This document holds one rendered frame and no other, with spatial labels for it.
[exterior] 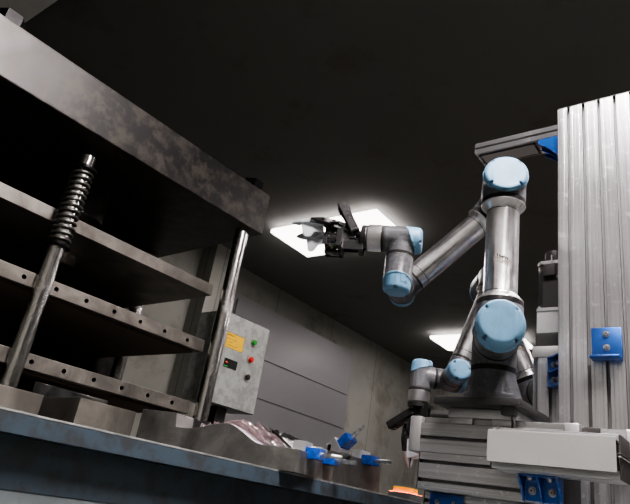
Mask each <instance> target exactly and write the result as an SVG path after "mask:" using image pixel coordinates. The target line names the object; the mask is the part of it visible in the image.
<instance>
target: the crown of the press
mask: <svg viewBox="0 0 630 504"><path fill-rule="evenodd" d="M24 29H25V23H24V17H23V16H21V15H20V14H18V13H17V12H15V11H14V10H13V9H11V8H0V182H2V183H4V184H6V185H8V186H10V187H12V188H14V189H16V190H18V191H20V192H23V193H25V194H27V195H29V196H31V197H33V198H35V199H37V200H39V201H41V202H43V203H45V204H47V205H49V206H51V207H53V208H56V209H58V208H60V207H59V204H60V203H61V198H62V197H63V193H64V192H65V188H66V187H67V182H68V181H69V177H70V176H71V171H73V170H72V168H71V167H72V164H73V163H75V162H79V159H80V156H81V154H89V155H91V156H93V157H95V158H96V163H95V166H94V168H95V169H96V171H97V175H96V176H95V177H94V178H93V179H91V180H92V184H90V189H89V190H88V192H89V193H88V195H85V196H86V197H87V199H86V200H83V201H84V202H85V205H83V206H82V207H83V210H82V211H79V212H80V213H81V216H77V217H78V218H79V220H80V221H82V222H84V223H86V224H88V225H91V226H93V227H95V228H97V229H99V230H101V231H103V232H105V233H107V234H109V235H111V236H113V237H115V238H117V239H119V240H121V241H124V242H126V243H128V244H130V245H132V246H134V247H136V248H138V249H140V250H142V251H144V252H146V250H154V251H156V252H157V253H158V254H157V258H159V257H164V256H168V255H173V254H177V253H182V252H186V251H191V250H195V249H200V248H204V247H209V246H213V245H218V244H222V243H227V242H231V241H233V239H234V235H235V231H236V228H245V229H247V230H248V231H249V234H248V238H249V237H254V236H258V235H262V233H263V229H264V224H265V219H266V214H267V210H268V205H269V200H270V196H269V195H268V194H266V193H265V192H263V191H262V188H263V184H264V183H263V182H261V181H260V180H258V179H257V178H247V177H246V178H245V179H244V178H243V177H241V176H240V175H238V174H237V173H235V172H234V171H232V170H231V169H229V168H228V167H226V166H225V165H223V164H222V163H220V162H219V161H217V160H216V159H215V158H213V157H212V156H210V155H209V154H207V153H206V152H204V151H203V150H201V149H200V148H198V147H197V146H195V145H194V144H192V143H191V142H189V141H188V140H187V139H185V138H184V137H182V136H181V135H179V134H178V133H176V132H175V131H173V130H172V129H170V128H169V127H167V126H166V125H164V124H163V123H161V122H160V121H158V120H157V119H156V118H154V117H153V116H151V115H150V114H148V113H147V112H145V111H144V110H142V109H141V108H139V107H138V106H136V105H135V104H133V103H132V102H130V101H129V100H128V99H126V98H125V97H123V96H122V95H120V94H119V93H117V92H116V91H114V90H113V89H111V88H110V87H108V86H107V85H105V84H104V83H102V82H101V81H100V80H98V79H97V78H95V77H94V76H92V75H91V74H89V73H88V72H86V71H85V70H83V69H82V68H80V67H79V66H77V65H76V64H74V63H73V62H71V61H70V60H69V59H67V58H66V57H64V56H63V55H61V54H60V53H58V52H57V51H55V50H54V49H52V48H51V47H49V46H48V45H46V44H45V43H43V42H42V41H41V40H39V39H38V38H36V37H35V36H33V35H32V34H30V33H29V32H27V31H26V30H24Z"/></svg>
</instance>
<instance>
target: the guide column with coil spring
mask: <svg viewBox="0 0 630 504"><path fill-rule="evenodd" d="M79 162H82V163H86V164H88V165H90V166H92V167H94V166H95V163H96V158H95V157H93V156H91V155H89V154H81V156H80V159H79ZM76 174H77V175H83V176H86V177H88V178H90V177H91V176H90V175H89V174H87V173H84V172H75V173H74V175H76ZM72 180H80V181H83V182H86V183H87V184H88V183H89V181H88V180H86V179H84V178H80V177H73V178H72ZM70 185H76V186H80V187H83V188H85V189H87V186H86V185H84V184H81V183H76V182H72V183H71V184H70ZM68 191H77V192H80V193H82V194H84V195H85V191H83V190H81V189H78V188H69V189H68ZM66 196H73V197H77V198H79V199H81V200H83V196H81V195H78V194H74V193H67V195H66ZM64 202H73V203H76V204H79V205H81V202H80V201H78V200H75V199H65V200H64ZM62 207H69V208H73V209H76V210H78V211H79V209H80V208H79V207H77V206H75V205H71V204H63V206H62ZM60 213H69V214H72V215H75V216H77V215H78V213H76V212H74V211H71V210H61V211H60ZM58 218H64V219H69V220H72V221H74V222H75V220H76V219H75V218H73V217H70V216H65V215H59V217H58ZM56 224H64V225H67V226H70V227H72V228H73V226H74V224H72V223H69V222H66V221H57V222H56ZM54 230H63V231H66V232H69V233H71V232H72V230H71V229H69V228H65V227H59V226H57V227H55V228H54ZM52 235H56V236H62V237H65V238H68V239H69V238H70V236H69V235H67V234H64V233H60V232H53V233H52ZM64 252H65V248H64V247H62V246H60V245H57V244H48V247H47V250H46V253H45V255H44V258H43V261H42V264H41V266H40V269H39V272H38V275H37V278H36V280H35V283H34V286H33V289H32V291H31V294H30V297H29V300H28V302H27V305H26V308H25V311H24V313H23V316H22V319H21V322H20V324H19V327H18V330H17V333H16V335H15V338H14V341H13V344H12V346H11V349H10V352H9V355H8V358H7V360H6V363H5V366H4V369H3V371H2V374H1V377H0V384H1V385H5V386H9V387H13V388H17V387H18V384H19V381H20V378H21V375H22V372H23V369H24V366H25V364H26V361H27V358H28V355H29V352H30V349H31V346H32V344H33V341H34V338H35V335H36V332H37V329H38V326H39V323H40V321H41V318H42V315H43V312H44V309H45V306H46V303H47V301H48V298H49V295H50V292H51V289H52V286H53V283H54V281H55V278H56V275H57V272H58V269H59V266H60V263H61V260H62V258H63V255H64Z"/></svg>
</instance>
